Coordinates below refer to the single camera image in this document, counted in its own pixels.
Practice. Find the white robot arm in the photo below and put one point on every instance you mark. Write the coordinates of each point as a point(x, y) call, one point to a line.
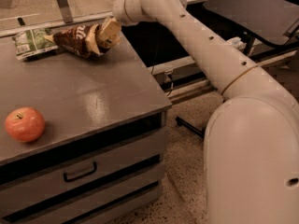
point(251, 144)

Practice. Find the grey drawer cabinet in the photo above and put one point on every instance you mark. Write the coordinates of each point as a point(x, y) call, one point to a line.
point(110, 110)

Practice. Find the red apple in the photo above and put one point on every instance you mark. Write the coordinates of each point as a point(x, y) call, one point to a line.
point(25, 124)

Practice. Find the brown Late July chip bag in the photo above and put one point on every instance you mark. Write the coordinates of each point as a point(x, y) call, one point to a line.
point(80, 40)

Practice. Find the green jalapeno chip bag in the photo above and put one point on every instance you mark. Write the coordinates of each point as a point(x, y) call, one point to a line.
point(33, 42)

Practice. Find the grey metal post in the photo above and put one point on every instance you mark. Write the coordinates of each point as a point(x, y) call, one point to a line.
point(65, 11)

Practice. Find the black drawer handle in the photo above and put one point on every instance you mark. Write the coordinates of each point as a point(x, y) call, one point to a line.
point(72, 177)

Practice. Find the small white box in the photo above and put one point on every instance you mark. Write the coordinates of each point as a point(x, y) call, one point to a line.
point(236, 42)

